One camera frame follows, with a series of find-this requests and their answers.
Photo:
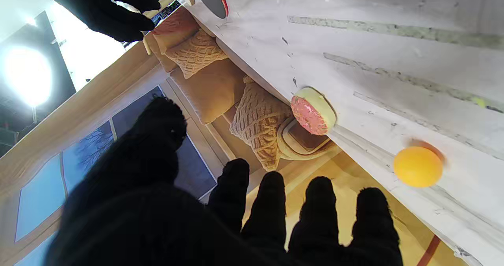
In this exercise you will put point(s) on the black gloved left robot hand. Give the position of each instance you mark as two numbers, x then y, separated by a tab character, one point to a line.
149	218

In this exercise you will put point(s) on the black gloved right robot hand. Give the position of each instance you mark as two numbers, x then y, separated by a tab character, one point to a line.
102	6

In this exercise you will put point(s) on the orange ping pong ball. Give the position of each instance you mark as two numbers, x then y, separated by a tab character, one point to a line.
417	167

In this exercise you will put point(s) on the black studio softbox light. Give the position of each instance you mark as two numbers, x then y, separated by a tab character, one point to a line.
27	73

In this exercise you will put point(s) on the printed living room backdrop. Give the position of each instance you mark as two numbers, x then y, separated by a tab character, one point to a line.
212	89

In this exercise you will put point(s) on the pink frosted toy donut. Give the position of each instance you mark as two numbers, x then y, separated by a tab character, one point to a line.
311	112

